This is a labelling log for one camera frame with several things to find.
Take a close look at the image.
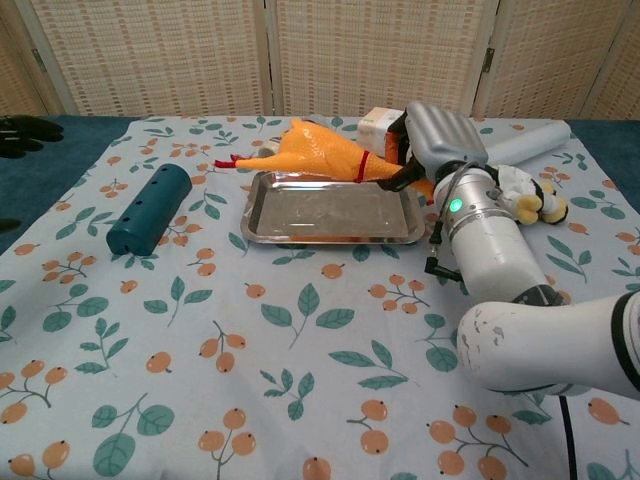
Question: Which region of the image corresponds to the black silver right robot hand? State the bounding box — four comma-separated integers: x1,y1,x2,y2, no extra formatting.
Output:
377,101,490,195

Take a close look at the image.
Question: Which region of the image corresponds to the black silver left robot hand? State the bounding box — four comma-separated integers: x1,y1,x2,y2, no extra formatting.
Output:
0,114,65,159

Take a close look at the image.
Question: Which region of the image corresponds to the yellow rubber chicken toy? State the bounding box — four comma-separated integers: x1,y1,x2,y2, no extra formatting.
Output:
214,117,439,206

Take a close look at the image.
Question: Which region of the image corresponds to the rectangular metal tray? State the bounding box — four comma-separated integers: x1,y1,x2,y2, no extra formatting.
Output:
240,171,427,246

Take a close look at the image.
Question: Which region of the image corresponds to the teal table cover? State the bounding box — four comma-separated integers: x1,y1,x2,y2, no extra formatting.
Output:
0,114,640,256

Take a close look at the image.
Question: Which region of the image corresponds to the peach face tissue pack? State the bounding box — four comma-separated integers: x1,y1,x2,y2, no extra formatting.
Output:
357,106,407,164

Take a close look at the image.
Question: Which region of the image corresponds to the white plastic roll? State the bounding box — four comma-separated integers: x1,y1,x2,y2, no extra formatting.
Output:
482,121,572,166

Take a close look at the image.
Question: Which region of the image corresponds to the black white plush penguin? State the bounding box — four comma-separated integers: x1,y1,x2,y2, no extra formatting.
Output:
487,164,570,225

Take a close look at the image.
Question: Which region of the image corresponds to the woven folding screen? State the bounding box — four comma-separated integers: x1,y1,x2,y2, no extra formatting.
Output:
0,0,640,121

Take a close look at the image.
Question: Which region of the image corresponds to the teal cylinder with holes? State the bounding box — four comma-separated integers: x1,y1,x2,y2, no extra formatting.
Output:
105,162,194,257

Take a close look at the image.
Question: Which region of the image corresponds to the floral printed tablecloth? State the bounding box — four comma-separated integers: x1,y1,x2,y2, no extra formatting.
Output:
0,115,640,480

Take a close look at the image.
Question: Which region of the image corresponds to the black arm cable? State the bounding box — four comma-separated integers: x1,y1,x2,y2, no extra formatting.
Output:
423,219,579,480

